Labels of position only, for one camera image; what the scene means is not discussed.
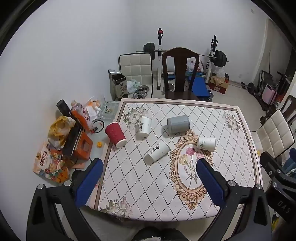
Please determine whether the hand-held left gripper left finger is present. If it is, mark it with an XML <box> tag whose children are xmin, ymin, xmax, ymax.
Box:
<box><xmin>26</xmin><ymin>158</ymin><xmax>104</xmax><ymax>241</ymax></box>

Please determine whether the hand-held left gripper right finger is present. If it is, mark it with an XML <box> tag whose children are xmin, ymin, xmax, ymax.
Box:
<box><xmin>196</xmin><ymin>158</ymin><xmax>273</xmax><ymax>241</ymax></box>

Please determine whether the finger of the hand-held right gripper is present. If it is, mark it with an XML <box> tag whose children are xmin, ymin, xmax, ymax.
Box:
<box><xmin>260</xmin><ymin>151</ymin><xmax>285</xmax><ymax>177</ymax></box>

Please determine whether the white paper cup green print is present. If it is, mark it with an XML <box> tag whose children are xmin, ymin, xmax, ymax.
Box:
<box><xmin>196</xmin><ymin>137</ymin><xmax>216</xmax><ymax>151</ymax></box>

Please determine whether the red ribbed paper cup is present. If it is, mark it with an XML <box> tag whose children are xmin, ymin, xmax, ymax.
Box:
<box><xmin>105</xmin><ymin>122</ymin><xmax>127</xmax><ymax>149</ymax></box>

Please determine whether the white paper cup black print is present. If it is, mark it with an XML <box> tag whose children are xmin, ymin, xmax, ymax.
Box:
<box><xmin>144</xmin><ymin>139</ymin><xmax>171</xmax><ymax>162</ymax></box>
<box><xmin>138</xmin><ymin>116</ymin><xmax>152</xmax><ymax>138</ymax></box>

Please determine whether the grey cup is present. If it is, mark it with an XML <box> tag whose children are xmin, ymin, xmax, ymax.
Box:
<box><xmin>167</xmin><ymin>115</ymin><xmax>190</xmax><ymax>133</ymax></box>

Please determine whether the dark blue cloth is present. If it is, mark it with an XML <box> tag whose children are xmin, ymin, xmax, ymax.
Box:
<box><xmin>282</xmin><ymin>148</ymin><xmax>296</xmax><ymax>179</ymax></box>

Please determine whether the white padded chair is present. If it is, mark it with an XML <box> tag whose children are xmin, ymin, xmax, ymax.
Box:
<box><xmin>119</xmin><ymin>53</ymin><xmax>153</xmax><ymax>98</ymax></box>
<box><xmin>250</xmin><ymin>109</ymin><xmax>295</xmax><ymax>159</ymax></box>

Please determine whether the orange box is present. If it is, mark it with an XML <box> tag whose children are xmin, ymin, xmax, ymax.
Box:
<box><xmin>69</xmin><ymin>133</ymin><xmax>94</xmax><ymax>161</ymax></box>

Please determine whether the orange snack packet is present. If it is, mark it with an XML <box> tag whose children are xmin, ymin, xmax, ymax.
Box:
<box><xmin>33</xmin><ymin>142</ymin><xmax>71</xmax><ymax>184</ymax></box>

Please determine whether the black flat box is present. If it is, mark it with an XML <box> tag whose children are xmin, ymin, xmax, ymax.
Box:
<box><xmin>62</xmin><ymin>126</ymin><xmax>83</xmax><ymax>157</ymax></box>

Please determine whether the floral diamond pattern tablecloth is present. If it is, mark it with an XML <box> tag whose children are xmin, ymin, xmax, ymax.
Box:
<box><xmin>94</xmin><ymin>98</ymin><xmax>263</xmax><ymax>223</ymax></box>

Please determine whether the yellow plastic bag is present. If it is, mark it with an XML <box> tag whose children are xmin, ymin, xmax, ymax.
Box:
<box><xmin>48</xmin><ymin>116</ymin><xmax>76</xmax><ymax>150</ymax></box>

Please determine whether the dark wooden chair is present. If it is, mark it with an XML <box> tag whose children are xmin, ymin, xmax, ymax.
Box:
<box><xmin>161</xmin><ymin>47</ymin><xmax>200</xmax><ymax>101</ymax></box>
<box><xmin>281</xmin><ymin>95</ymin><xmax>296</xmax><ymax>130</ymax></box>

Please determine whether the pink suitcase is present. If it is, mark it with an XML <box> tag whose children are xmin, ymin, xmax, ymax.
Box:
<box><xmin>264</xmin><ymin>85</ymin><xmax>277</xmax><ymax>106</ymax></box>

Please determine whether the clear bottle orange label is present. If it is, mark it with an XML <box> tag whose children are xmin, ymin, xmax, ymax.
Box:
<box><xmin>71</xmin><ymin>100</ymin><xmax>94</xmax><ymax>131</ymax></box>

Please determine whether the white orange plastic bag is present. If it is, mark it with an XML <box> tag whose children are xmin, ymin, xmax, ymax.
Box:
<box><xmin>83</xmin><ymin>96</ymin><xmax>102</xmax><ymax>123</ymax></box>

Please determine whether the clear glass tray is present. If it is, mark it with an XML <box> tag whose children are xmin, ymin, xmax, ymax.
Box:
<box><xmin>98</xmin><ymin>101</ymin><xmax>120</xmax><ymax>121</ymax></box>

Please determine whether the black cylinder bottle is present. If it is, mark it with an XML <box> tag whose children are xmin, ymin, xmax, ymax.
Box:
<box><xmin>56</xmin><ymin>99</ymin><xmax>74</xmax><ymax>118</ymax></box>

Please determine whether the black folded cart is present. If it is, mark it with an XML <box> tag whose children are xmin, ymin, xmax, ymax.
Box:
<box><xmin>257</xmin><ymin>70</ymin><xmax>277</xmax><ymax>100</ymax></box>

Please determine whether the cardboard box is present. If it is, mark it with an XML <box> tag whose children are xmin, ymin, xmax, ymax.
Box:
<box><xmin>209</xmin><ymin>74</ymin><xmax>230</xmax><ymax>95</ymax></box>

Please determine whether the blue weight bench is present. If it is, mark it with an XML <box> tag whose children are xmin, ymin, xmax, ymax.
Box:
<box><xmin>188</xmin><ymin>75</ymin><xmax>210</xmax><ymax>98</ymax></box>

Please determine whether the steel bowl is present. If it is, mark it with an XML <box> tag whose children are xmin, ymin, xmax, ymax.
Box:
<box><xmin>134</xmin><ymin>85</ymin><xmax>149</xmax><ymax>99</ymax></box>

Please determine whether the white green plastic bag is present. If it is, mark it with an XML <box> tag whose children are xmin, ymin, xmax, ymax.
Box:
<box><xmin>126</xmin><ymin>79</ymin><xmax>141</xmax><ymax>93</ymax></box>

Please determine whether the barbell with black plates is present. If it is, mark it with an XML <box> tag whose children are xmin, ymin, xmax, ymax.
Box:
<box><xmin>136</xmin><ymin>42</ymin><xmax>230</xmax><ymax>68</ymax></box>

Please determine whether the white red plastic bag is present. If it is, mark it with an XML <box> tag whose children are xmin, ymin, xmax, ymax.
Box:
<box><xmin>186</xmin><ymin>57</ymin><xmax>204</xmax><ymax>74</ymax></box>

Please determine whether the white barbell rack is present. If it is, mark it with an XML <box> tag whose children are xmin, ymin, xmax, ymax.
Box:
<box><xmin>153</xmin><ymin>28</ymin><xmax>219</xmax><ymax>91</ymax></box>

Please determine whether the red black cable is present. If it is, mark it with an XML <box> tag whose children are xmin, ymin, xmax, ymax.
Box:
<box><xmin>91</xmin><ymin>118</ymin><xmax>105</xmax><ymax>133</ymax></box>

